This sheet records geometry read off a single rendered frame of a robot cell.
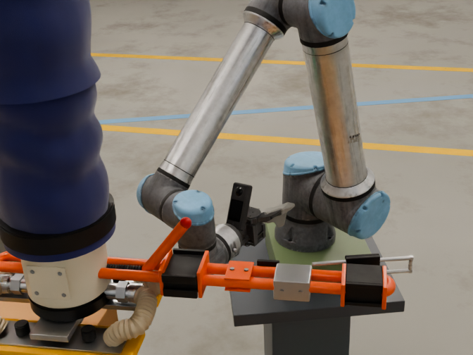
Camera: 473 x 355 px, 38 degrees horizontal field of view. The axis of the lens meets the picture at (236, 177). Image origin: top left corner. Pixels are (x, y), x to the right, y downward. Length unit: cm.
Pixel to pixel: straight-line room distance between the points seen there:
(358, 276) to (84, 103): 59
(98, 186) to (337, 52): 67
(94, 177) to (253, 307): 87
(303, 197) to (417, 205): 219
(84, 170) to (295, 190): 89
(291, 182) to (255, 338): 121
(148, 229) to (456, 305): 169
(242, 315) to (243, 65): 74
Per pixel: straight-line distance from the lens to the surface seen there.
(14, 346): 147
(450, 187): 439
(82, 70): 123
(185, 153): 164
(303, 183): 201
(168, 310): 329
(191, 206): 154
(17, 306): 183
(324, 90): 171
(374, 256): 139
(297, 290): 133
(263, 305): 204
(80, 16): 121
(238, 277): 134
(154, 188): 165
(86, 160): 127
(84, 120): 126
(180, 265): 138
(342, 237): 219
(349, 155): 182
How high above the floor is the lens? 199
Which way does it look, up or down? 27 degrees down
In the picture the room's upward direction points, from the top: 3 degrees counter-clockwise
